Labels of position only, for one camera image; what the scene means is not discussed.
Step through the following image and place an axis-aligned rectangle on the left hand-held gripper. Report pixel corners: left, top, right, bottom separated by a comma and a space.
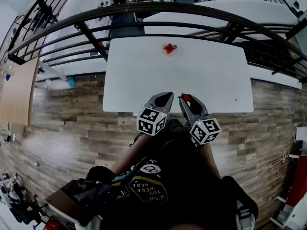
136, 92, 175, 137

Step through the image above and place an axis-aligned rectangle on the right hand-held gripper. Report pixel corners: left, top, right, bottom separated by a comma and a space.
178, 94, 222, 145

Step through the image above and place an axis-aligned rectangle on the small plate of strawberries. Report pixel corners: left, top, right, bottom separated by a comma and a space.
161, 42, 182, 58

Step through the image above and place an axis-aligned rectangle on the person's left forearm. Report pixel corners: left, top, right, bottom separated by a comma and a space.
110, 133, 154, 177

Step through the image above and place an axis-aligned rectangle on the person's right forearm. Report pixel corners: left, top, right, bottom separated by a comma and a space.
198, 142, 221, 179

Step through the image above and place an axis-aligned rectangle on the person's black printed t-shirt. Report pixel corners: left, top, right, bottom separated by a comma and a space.
85, 118, 259, 230

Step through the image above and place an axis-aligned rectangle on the white cabinet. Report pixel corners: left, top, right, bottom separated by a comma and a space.
295, 127, 307, 150

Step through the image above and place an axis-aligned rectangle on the red cabinet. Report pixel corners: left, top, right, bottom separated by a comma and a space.
285, 156, 307, 208

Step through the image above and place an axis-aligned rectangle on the brown box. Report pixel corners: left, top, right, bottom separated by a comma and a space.
44, 180, 101, 227

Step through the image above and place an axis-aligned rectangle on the light wooden table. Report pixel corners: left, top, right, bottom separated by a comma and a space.
0, 57, 65, 127

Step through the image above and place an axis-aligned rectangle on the beige flat box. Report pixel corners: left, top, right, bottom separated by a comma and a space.
8, 122, 24, 135

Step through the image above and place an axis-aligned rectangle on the small red box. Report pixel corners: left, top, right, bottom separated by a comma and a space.
45, 219, 60, 230

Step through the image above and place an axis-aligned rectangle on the black office chair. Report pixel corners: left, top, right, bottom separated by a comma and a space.
9, 195, 48, 227

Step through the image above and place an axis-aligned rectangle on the white floor cable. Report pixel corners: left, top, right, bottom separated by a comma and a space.
239, 151, 290, 186

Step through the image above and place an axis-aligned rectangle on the grey backpack strap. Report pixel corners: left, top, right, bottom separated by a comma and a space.
236, 200, 255, 230

